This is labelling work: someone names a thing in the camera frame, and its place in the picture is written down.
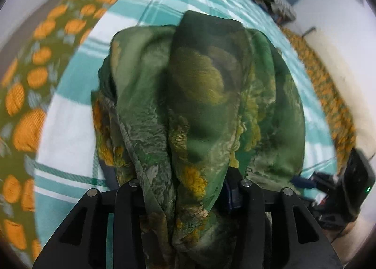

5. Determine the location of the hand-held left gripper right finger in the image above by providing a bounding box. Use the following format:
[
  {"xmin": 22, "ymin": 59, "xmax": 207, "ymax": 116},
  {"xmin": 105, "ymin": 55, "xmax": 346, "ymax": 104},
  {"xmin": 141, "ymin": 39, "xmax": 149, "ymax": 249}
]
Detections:
[{"xmin": 222, "ymin": 166, "xmax": 344, "ymax": 269}]

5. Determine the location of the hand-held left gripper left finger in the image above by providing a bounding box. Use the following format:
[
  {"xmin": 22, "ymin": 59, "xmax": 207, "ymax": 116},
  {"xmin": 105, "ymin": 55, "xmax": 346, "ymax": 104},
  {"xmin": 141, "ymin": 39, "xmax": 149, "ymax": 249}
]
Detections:
[{"xmin": 32, "ymin": 179, "xmax": 147, "ymax": 269}]

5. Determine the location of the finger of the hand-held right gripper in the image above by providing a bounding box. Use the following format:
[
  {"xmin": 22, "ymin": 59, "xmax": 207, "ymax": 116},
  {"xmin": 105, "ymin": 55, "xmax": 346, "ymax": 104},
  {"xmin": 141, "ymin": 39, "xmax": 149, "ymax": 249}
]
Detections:
[{"xmin": 291, "ymin": 171, "xmax": 338, "ymax": 196}]

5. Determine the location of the green landscape print garment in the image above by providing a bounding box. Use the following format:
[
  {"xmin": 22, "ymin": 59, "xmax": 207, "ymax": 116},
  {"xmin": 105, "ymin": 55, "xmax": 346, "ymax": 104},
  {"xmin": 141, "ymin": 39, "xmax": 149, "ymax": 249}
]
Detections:
[{"xmin": 91, "ymin": 10, "xmax": 306, "ymax": 269}]

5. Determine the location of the pile of clothes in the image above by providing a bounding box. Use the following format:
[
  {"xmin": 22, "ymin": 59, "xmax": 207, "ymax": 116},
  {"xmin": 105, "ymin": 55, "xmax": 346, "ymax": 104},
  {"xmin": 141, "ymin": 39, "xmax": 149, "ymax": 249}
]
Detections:
[{"xmin": 253, "ymin": 0, "xmax": 297, "ymax": 22}]

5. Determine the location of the teal white checked blanket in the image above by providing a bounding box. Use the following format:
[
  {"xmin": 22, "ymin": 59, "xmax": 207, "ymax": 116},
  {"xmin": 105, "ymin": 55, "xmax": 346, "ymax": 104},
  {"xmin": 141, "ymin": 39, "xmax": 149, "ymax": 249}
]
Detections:
[{"xmin": 32, "ymin": 0, "xmax": 338, "ymax": 252}]

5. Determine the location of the orange floral green quilt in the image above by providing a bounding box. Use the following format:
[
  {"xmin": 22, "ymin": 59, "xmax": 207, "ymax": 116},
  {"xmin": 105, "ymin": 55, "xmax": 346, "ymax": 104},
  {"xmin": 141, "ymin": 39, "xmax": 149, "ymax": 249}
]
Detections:
[{"xmin": 0, "ymin": 0, "xmax": 357, "ymax": 266}]

